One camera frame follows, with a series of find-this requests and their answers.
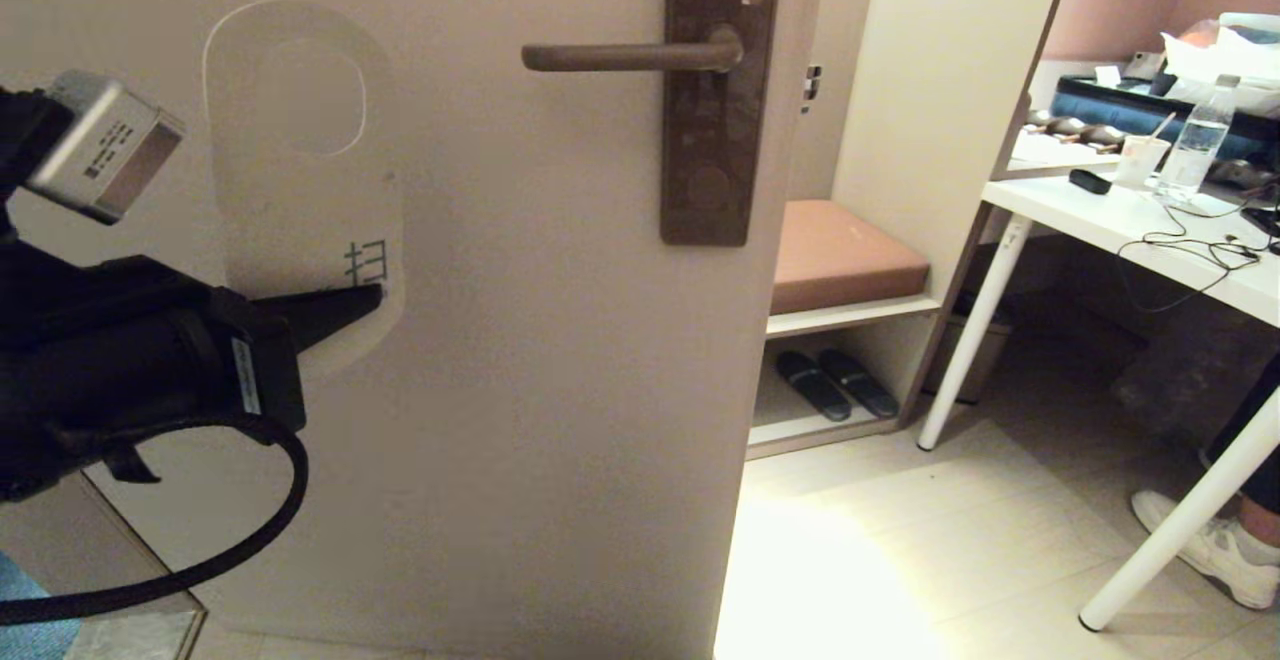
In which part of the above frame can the do-not-disturb door hanger sign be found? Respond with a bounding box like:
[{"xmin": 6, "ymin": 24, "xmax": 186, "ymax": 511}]
[{"xmin": 202, "ymin": 0, "xmax": 407, "ymax": 377}]

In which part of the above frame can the beige door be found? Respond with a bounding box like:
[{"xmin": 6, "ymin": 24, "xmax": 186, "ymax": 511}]
[{"xmin": 0, "ymin": 0, "xmax": 831, "ymax": 660}]

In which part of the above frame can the brown door lock plate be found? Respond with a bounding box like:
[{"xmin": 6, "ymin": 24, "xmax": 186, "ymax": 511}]
[{"xmin": 660, "ymin": 0, "xmax": 787, "ymax": 247}]

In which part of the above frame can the brown seat cushion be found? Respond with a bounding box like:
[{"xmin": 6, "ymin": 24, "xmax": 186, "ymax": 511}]
[{"xmin": 772, "ymin": 200, "xmax": 933, "ymax": 316}]

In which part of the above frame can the beige waste bin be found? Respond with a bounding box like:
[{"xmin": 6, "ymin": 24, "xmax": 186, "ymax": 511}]
[{"xmin": 925, "ymin": 290, "xmax": 1006, "ymax": 403}]

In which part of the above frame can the cream bench cabinet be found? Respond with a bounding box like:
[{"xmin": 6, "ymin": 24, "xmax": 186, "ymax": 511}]
[{"xmin": 745, "ymin": 0, "xmax": 1081, "ymax": 461}]

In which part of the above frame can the white table with round legs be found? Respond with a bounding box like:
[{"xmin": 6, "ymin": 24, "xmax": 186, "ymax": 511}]
[{"xmin": 918, "ymin": 170, "xmax": 1280, "ymax": 632}]

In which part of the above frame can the dark blue bag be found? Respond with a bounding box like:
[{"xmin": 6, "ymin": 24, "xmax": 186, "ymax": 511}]
[{"xmin": 1055, "ymin": 75, "xmax": 1280, "ymax": 159}]

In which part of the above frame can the white paper cup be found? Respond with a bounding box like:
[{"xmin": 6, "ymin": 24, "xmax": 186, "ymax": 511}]
[{"xmin": 1115, "ymin": 112, "xmax": 1179, "ymax": 191}]

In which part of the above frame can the grey plastic bag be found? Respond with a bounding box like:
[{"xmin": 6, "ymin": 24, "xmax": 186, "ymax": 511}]
[{"xmin": 1115, "ymin": 320, "xmax": 1241, "ymax": 441}]

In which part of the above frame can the clear plastic water bottle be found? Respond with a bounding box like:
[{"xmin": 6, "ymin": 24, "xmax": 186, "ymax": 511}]
[{"xmin": 1158, "ymin": 73, "xmax": 1241, "ymax": 203}]

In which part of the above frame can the white plastic bag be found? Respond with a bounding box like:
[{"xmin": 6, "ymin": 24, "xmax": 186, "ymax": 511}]
[{"xmin": 1160, "ymin": 12, "xmax": 1280, "ymax": 119}]

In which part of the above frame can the leg in black trousers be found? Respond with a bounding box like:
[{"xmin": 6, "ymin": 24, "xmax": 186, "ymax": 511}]
[{"xmin": 1205, "ymin": 355, "xmax": 1280, "ymax": 521}]

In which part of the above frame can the black braided camera cable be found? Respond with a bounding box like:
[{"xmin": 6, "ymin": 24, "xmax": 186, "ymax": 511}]
[{"xmin": 0, "ymin": 410, "xmax": 310, "ymax": 627}]

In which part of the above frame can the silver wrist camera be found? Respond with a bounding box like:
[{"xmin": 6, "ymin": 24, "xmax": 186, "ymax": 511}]
[{"xmin": 25, "ymin": 70, "xmax": 187, "ymax": 227}]

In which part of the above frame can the bronze door handle lever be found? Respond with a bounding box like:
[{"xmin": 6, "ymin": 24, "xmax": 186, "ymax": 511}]
[{"xmin": 520, "ymin": 25, "xmax": 746, "ymax": 74}]

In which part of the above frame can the thin black cable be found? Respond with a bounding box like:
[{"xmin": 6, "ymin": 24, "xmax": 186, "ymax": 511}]
[{"xmin": 1115, "ymin": 195, "xmax": 1280, "ymax": 316}]

